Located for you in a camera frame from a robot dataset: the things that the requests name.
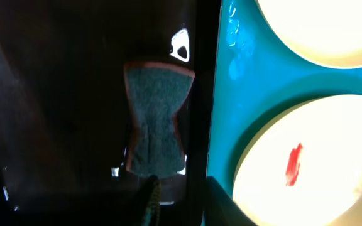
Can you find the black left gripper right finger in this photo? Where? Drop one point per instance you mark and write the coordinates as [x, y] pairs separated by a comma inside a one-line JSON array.
[[219, 209]]

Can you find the black rectangular water tray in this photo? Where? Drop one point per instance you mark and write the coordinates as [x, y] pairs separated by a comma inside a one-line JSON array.
[[65, 122]]

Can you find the yellow plate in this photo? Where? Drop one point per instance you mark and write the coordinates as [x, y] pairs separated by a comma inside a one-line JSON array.
[[324, 32], [304, 167]]

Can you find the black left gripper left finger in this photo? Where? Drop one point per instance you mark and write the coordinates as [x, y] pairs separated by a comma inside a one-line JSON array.
[[146, 208]]

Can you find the teal plastic serving tray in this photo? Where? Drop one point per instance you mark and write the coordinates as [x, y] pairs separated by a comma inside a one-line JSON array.
[[258, 78]]

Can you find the green and orange sponge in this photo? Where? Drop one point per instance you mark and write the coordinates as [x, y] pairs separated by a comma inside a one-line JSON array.
[[156, 91]]

